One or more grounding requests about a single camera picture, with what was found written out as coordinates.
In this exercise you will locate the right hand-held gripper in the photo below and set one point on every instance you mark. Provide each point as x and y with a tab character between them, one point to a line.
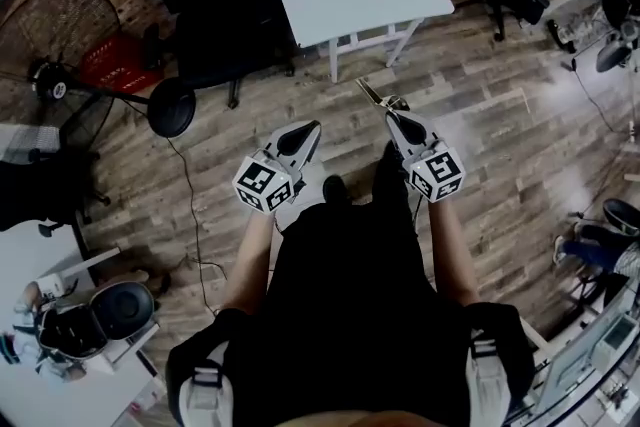
435	175

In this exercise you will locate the black standing fan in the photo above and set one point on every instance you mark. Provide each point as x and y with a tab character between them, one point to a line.
57	87

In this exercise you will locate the person's black clothing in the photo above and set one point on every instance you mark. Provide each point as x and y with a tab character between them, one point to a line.
350	315

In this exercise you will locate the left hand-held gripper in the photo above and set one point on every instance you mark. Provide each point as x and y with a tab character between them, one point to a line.
260	182

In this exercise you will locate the person's left forearm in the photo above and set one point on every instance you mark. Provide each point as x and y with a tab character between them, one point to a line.
247	260

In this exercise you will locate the red plastic crate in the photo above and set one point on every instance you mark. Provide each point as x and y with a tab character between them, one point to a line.
107	65

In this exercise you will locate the black swivel chair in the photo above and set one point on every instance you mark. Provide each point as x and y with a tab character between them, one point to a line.
30	195

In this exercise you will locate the black high-back office chair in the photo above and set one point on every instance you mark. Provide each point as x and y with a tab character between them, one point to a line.
210	25

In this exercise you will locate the person's right forearm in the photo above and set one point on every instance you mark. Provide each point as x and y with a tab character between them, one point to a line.
450	255

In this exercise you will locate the person's black shoe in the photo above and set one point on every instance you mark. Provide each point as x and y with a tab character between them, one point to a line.
334	189

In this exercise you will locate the white desk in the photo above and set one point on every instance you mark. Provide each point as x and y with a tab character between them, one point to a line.
30	255

